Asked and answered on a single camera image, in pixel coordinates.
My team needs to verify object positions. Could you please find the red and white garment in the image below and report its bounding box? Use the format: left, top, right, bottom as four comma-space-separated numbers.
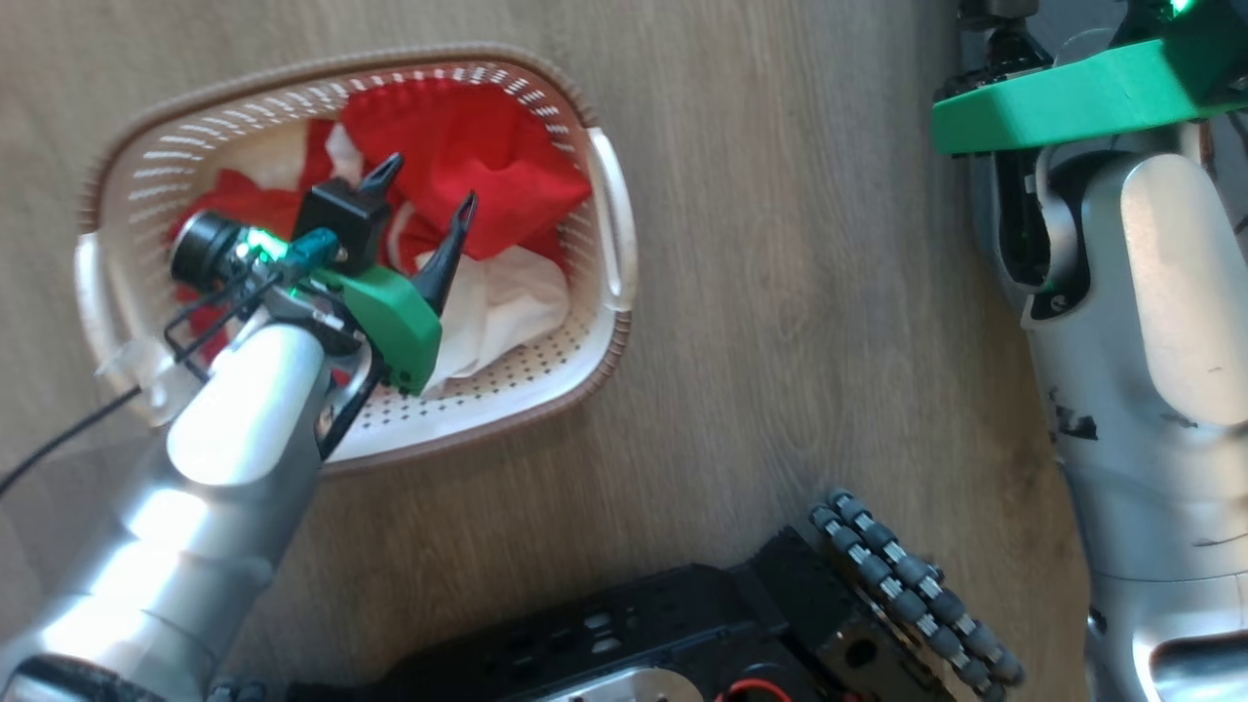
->
166, 168, 573, 398

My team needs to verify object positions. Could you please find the grey roller omni wheel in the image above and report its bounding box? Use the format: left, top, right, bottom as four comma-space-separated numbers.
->
807, 487, 1027, 702

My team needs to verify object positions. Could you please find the beige perforated laundry basket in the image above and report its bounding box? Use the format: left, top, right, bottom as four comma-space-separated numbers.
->
74, 43, 640, 476

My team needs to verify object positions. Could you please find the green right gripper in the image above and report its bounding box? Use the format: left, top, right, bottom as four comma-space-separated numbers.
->
930, 0, 1248, 157

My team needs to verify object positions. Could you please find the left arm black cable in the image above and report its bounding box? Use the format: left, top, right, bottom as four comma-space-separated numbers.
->
0, 261, 293, 498

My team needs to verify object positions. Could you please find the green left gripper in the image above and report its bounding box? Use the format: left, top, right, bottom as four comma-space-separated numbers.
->
310, 152, 480, 398

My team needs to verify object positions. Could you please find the left cable clear tape tag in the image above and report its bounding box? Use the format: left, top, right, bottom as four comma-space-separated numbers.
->
94, 339, 165, 393

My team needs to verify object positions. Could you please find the red wire loop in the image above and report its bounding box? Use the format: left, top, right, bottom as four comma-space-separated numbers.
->
715, 677, 793, 702

